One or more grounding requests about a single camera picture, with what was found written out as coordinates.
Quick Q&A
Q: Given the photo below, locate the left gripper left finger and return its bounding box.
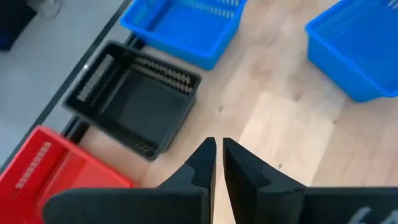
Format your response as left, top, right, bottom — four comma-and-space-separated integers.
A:
42, 136, 218, 224

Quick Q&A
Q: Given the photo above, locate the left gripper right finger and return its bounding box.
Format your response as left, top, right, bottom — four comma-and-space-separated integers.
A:
222, 137, 398, 224

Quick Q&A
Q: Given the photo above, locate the black plastic basket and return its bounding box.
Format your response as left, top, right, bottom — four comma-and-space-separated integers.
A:
73, 49, 195, 153
62, 40, 202, 162

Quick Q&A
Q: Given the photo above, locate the blue plastic basket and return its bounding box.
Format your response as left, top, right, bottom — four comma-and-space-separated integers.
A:
119, 0, 248, 71
304, 0, 398, 103

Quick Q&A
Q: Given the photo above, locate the red plastic basket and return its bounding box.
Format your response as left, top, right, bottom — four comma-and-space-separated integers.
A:
0, 124, 134, 224

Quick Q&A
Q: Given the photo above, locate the dark blurred box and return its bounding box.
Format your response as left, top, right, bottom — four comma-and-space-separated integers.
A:
0, 0, 38, 52

